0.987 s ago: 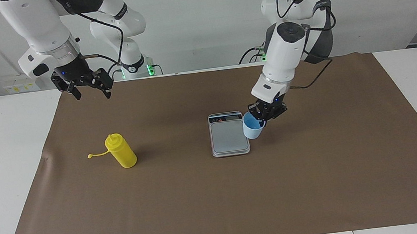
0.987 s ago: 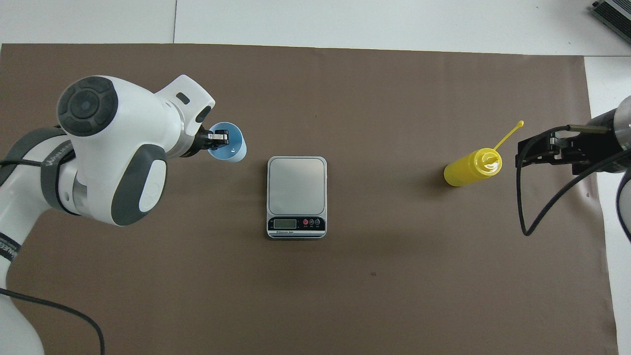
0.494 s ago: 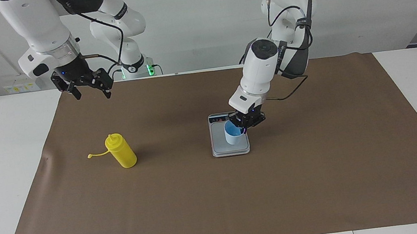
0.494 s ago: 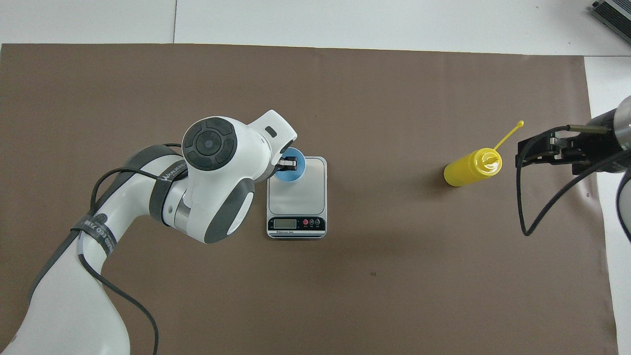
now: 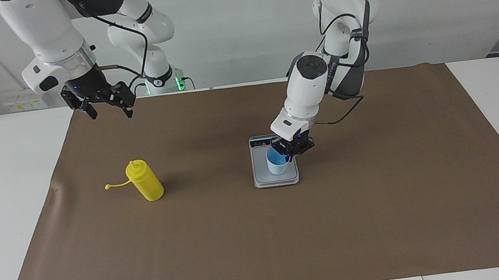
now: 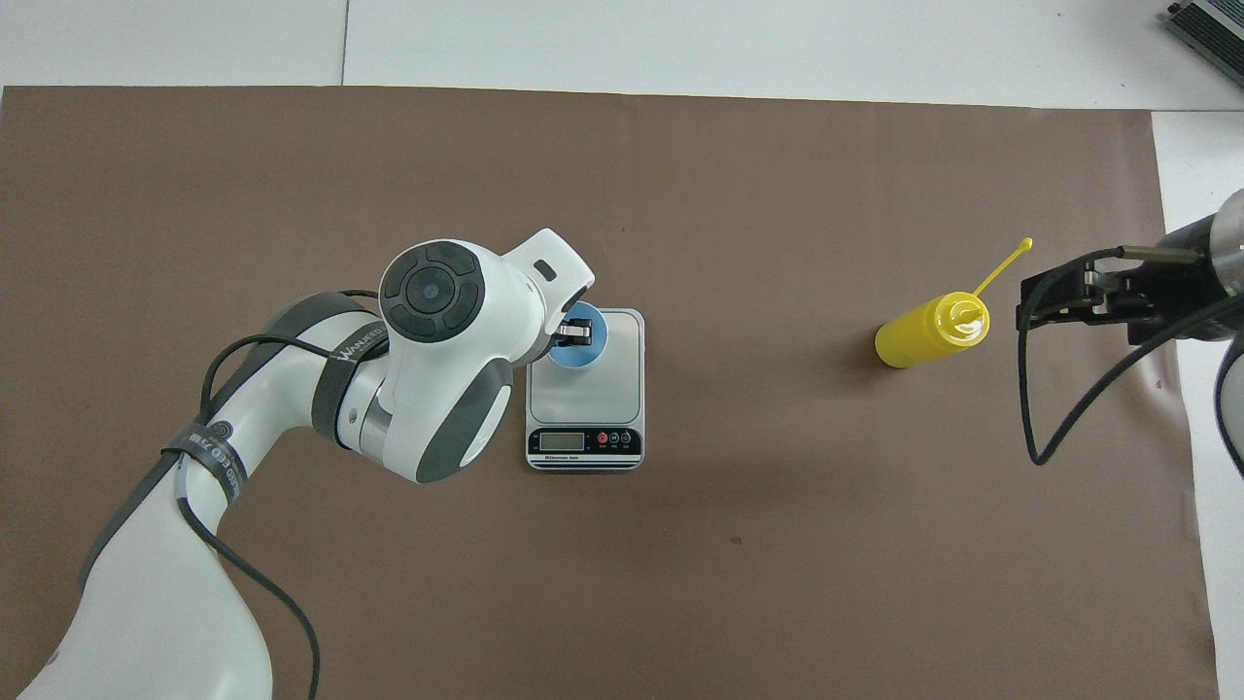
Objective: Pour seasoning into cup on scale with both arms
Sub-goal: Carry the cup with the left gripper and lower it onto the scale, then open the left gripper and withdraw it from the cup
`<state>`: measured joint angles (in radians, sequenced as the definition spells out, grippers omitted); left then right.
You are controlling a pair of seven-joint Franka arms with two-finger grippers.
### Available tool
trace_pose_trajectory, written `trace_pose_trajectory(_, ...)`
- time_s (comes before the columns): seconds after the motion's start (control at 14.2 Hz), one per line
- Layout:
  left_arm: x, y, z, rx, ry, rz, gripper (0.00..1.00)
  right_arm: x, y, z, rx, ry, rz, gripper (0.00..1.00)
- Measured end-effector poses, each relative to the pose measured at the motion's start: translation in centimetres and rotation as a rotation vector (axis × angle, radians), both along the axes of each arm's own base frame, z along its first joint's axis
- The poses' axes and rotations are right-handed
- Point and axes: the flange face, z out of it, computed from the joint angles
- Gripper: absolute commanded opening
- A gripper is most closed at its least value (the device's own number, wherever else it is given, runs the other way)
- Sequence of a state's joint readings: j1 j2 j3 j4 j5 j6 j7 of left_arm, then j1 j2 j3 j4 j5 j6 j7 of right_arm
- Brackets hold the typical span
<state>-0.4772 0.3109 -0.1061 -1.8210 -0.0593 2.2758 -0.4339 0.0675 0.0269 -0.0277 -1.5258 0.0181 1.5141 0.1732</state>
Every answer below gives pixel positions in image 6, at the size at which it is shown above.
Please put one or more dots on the silver digital kitchen scale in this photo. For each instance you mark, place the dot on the silver digital kitchen scale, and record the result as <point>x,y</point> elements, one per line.
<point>603,399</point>

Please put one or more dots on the yellow squeeze bottle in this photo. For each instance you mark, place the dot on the yellow squeeze bottle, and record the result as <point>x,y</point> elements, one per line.
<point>918,336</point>

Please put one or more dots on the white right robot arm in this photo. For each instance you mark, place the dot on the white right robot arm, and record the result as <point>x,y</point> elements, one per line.
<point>1234,389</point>

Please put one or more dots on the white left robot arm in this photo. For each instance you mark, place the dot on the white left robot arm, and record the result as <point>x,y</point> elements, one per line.
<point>428,389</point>

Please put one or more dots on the light blue paper cup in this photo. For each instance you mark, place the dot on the light blue paper cup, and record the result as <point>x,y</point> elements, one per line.
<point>581,358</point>

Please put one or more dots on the grey ribbed power supply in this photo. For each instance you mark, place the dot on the grey ribbed power supply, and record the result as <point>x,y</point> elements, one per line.
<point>1215,27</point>

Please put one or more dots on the brown paper mat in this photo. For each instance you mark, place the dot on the brown paper mat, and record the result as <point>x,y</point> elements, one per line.
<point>777,603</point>

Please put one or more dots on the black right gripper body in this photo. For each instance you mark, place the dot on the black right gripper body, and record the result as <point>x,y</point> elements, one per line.
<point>1171,287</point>

